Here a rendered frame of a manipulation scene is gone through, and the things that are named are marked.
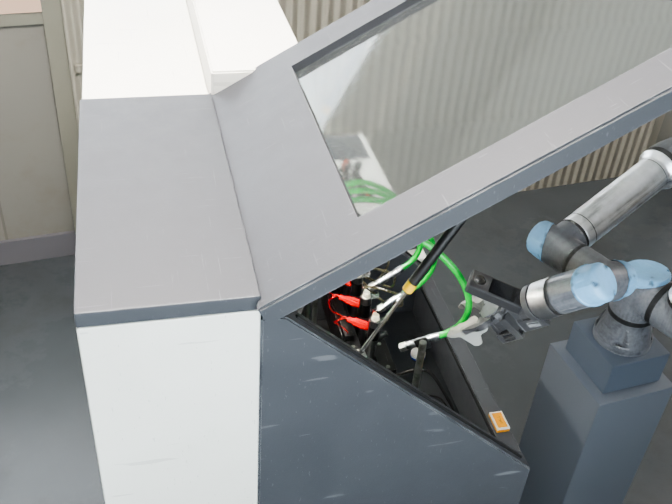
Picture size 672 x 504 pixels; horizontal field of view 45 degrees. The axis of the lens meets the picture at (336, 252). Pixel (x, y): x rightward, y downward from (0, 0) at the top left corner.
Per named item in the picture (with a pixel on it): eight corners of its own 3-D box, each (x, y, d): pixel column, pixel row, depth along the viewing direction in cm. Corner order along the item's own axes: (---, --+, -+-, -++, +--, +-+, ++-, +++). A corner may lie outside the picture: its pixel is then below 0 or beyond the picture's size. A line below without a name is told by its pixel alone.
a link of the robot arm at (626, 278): (601, 242, 163) (570, 247, 156) (648, 271, 156) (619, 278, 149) (584, 275, 167) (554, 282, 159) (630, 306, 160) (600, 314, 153)
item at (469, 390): (508, 499, 185) (523, 454, 176) (490, 502, 184) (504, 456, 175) (423, 319, 233) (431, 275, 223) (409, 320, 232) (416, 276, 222)
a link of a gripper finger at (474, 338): (461, 359, 169) (497, 339, 164) (442, 341, 167) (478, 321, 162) (461, 348, 172) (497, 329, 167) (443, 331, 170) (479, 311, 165)
